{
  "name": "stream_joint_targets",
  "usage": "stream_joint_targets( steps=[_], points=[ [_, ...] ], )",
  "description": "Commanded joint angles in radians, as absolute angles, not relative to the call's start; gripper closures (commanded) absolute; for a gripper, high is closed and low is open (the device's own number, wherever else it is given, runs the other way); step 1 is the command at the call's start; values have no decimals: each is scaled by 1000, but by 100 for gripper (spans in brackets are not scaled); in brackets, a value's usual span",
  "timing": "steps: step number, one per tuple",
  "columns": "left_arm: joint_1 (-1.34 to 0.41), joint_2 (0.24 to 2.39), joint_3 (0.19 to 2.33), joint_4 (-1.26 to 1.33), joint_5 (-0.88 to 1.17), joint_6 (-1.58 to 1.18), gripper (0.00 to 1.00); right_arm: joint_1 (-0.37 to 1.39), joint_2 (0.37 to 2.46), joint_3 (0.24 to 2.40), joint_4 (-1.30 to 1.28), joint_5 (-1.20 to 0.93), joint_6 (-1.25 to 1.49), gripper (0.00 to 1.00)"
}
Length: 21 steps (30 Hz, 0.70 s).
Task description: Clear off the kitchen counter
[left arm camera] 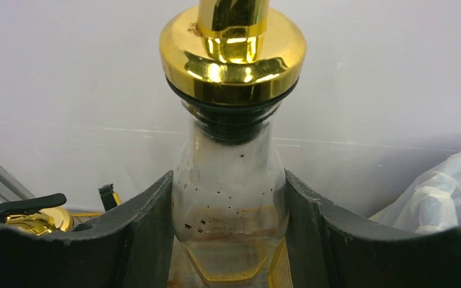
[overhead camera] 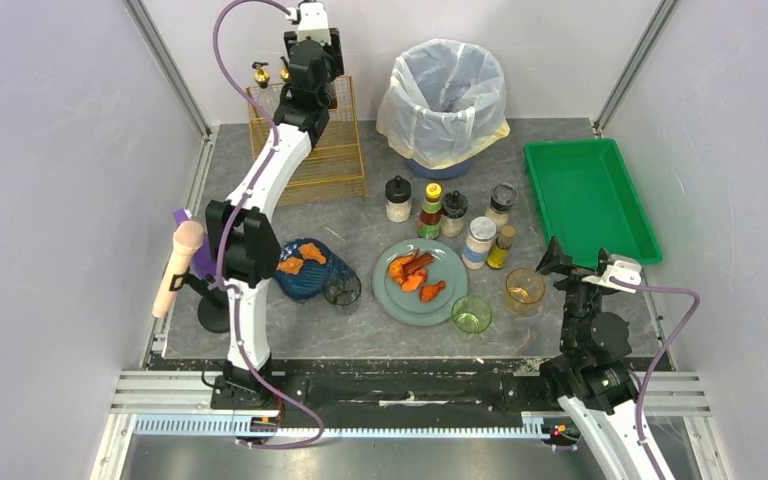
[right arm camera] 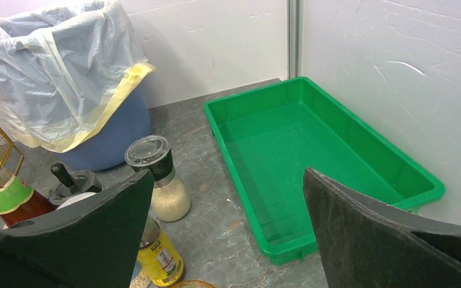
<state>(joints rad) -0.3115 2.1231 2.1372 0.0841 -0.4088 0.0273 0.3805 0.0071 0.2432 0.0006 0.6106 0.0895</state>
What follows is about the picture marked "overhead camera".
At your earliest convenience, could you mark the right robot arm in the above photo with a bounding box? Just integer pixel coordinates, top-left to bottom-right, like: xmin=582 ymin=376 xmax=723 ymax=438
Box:
xmin=535 ymin=237 xmax=673 ymax=479

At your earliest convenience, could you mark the fried food on plate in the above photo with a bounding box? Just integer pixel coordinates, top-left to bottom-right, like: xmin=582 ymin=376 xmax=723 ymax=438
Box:
xmin=387 ymin=250 xmax=447 ymax=303

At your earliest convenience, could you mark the green plastic tray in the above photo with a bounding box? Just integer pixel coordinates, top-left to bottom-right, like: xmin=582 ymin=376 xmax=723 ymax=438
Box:
xmin=523 ymin=138 xmax=663 ymax=268

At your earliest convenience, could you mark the green glass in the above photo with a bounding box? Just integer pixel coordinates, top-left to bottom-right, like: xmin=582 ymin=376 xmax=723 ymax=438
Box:
xmin=451 ymin=294 xmax=493 ymax=334

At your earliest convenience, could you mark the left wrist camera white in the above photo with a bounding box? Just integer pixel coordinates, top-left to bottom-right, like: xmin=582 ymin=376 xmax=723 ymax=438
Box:
xmin=285 ymin=1 xmax=331 ymax=45

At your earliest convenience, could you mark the grey-green round plate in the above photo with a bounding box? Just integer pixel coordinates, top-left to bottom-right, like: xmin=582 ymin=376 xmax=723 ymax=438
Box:
xmin=372 ymin=238 xmax=469 ymax=327

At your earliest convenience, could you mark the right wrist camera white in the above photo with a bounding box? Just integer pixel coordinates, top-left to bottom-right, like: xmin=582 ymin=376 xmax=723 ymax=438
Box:
xmin=582 ymin=255 xmax=642 ymax=294

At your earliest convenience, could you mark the beige microphone on stand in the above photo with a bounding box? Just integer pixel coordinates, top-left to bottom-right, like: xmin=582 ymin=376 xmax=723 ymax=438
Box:
xmin=152 ymin=241 xmax=230 ymax=334

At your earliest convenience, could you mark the black flip-cap spice jar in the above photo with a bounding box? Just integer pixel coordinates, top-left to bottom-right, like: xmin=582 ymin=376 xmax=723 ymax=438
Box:
xmin=441 ymin=190 xmax=468 ymax=238

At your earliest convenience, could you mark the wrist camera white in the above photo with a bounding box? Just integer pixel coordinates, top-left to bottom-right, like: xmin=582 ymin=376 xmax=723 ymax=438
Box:
xmin=285 ymin=1 xmax=331 ymax=45
xmin=582 ymin=255 xmax=642 ymax=294

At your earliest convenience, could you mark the dark smoky glass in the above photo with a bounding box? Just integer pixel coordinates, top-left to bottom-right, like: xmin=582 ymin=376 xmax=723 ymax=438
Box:
xmin=322 ymin=270 xmax=362 ymax=307

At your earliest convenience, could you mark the black cap spice jar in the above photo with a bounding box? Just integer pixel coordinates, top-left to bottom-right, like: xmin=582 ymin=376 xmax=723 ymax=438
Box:
xmin=385 ymin=175 xmax=412 ymax=223

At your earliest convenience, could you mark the small yellow oil bottle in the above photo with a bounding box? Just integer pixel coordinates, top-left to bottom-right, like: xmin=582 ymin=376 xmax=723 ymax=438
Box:
xmin=486 ymin=225 xmax=516 ymax=270

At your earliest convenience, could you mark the bin with plastic liner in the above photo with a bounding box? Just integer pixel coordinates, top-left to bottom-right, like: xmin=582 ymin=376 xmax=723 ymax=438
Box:
xmin=376 ymin=39 xmax=510 ymax=179

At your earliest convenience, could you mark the blue ribbed dish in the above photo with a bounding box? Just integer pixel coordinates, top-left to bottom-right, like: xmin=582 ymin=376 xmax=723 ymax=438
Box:
xmin=273 ymin=238 xmax=354 ymax=301

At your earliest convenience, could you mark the amber glass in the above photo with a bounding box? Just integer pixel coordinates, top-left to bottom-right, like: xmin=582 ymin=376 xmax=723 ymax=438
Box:
xmin=504 ymin=268 xmax=546 ymax=314

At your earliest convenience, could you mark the fried piece on blue dish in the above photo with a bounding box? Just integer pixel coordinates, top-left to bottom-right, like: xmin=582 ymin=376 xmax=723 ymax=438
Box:
xmin=298 ymin=242 xmax=327 ymax=265

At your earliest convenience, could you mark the red sauce bottle green label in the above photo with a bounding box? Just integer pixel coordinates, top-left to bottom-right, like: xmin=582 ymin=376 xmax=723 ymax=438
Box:
xmin=417 ymin=182 xmax=443 ymax=239

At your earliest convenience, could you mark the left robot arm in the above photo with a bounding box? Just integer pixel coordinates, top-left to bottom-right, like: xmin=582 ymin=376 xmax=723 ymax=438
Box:
xmin=205 ymin=27 xmax=345 ymax=407

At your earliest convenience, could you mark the clear oil bottle gold spout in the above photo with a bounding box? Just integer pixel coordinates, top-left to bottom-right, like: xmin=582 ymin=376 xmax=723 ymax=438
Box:
xmin=250 ymin=61 xmax=279 ymax=123

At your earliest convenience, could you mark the yellow wire rack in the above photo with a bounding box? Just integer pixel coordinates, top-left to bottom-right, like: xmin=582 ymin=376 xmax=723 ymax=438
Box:
xmin=278 ymin=76 xmax=366 ymax=206

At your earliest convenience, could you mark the brown-sauce bottle gold spout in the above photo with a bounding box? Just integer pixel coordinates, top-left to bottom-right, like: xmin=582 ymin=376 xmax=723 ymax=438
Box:
xmin=280 ymin=56 xmax=291 ymax=85

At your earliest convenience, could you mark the purple box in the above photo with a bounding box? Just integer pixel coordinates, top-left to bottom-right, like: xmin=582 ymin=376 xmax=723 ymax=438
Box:
xmin=173 ymin=208 xmax=216 ymax=282

